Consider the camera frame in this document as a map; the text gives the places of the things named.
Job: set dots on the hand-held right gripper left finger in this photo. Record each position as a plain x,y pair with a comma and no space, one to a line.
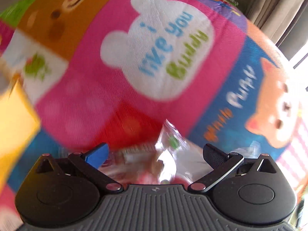
97,155

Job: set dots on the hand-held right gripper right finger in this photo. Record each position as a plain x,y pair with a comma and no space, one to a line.
214,157

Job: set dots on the clear crinkled snack packet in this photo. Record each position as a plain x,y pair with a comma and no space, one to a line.
168,154

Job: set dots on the yellow cardboard box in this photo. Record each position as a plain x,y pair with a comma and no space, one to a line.
14,130

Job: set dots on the colourful printed cartoon blanket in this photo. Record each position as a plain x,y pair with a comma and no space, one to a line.
154,60

